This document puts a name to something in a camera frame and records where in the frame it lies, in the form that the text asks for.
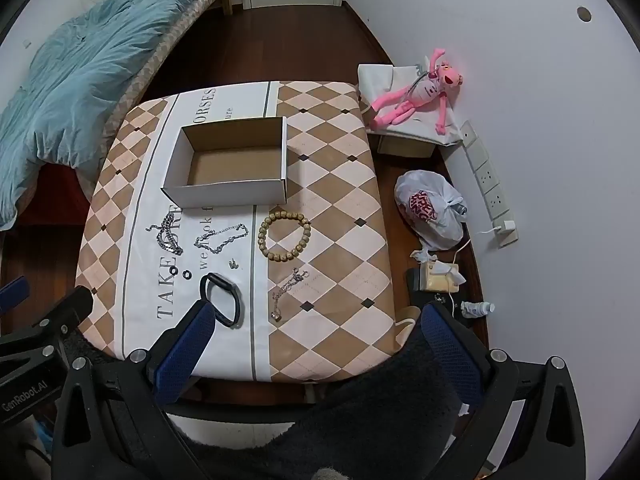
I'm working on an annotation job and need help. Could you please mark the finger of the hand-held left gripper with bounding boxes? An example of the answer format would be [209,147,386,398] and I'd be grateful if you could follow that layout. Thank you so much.
[0,280,29,312]
[0,286,94,368]

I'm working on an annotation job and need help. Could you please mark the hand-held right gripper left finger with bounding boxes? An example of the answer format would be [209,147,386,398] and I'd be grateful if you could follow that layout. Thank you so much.
[51,301,217,480]

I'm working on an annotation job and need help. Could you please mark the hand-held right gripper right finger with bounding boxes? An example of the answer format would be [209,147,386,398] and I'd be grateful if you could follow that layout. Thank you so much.
[421,301,587,480]

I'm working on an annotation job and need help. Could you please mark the black watch band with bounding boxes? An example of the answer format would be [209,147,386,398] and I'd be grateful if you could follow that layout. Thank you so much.
[199,272,244,330]

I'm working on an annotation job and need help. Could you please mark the thick silver chain bracelet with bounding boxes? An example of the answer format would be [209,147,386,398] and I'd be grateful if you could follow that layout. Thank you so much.
[146,212,184,257]

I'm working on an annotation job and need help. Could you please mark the silver charm bracelet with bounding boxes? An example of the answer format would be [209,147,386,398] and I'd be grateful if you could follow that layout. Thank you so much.
[270,268,309,321]

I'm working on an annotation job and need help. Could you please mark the thin silver chain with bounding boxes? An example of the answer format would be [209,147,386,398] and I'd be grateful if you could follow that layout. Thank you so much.
[193,223,249,256]

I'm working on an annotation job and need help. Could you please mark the wooden bead bracelet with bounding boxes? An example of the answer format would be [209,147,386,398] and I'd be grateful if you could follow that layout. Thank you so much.
[257,211,312,262]

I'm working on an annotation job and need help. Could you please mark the cardboard box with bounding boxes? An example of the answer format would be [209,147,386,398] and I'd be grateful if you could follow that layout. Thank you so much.
[161,116,289,209]

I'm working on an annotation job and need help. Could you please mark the tissue pack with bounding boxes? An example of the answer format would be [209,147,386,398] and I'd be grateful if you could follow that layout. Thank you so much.
[422,260,466,293]

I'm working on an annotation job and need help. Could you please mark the dark fleece clothing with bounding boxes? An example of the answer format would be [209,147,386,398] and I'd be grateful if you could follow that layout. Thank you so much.
[170,340,471,480]

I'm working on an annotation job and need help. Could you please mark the white plastic bag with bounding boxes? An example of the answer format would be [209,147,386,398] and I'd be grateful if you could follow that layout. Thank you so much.
[394,170,469,251]

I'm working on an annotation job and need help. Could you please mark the white power strip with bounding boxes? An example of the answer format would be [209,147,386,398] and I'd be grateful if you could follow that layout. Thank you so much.
[459,120,520,248]

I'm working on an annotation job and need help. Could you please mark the checkered tablecloth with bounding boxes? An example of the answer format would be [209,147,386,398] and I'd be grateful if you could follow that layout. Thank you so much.
[75,80,405,383]

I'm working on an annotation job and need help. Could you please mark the light blue blanket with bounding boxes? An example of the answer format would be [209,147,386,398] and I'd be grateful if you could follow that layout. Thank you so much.
[0,0,201,231]

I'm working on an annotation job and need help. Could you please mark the pink plush toy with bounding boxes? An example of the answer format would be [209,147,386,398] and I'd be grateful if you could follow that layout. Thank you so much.
[369,48,464,135]

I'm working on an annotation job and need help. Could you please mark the white cloth bag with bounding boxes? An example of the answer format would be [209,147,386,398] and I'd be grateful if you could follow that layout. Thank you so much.
[357,62,468,146]

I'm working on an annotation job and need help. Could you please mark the bed with patterned mattress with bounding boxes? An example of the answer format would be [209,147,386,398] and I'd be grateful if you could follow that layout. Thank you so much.
[102,0,236,151]

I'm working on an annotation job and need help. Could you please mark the white charger cable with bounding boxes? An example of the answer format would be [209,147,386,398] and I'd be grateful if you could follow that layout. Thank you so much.
[440,227,503,321]

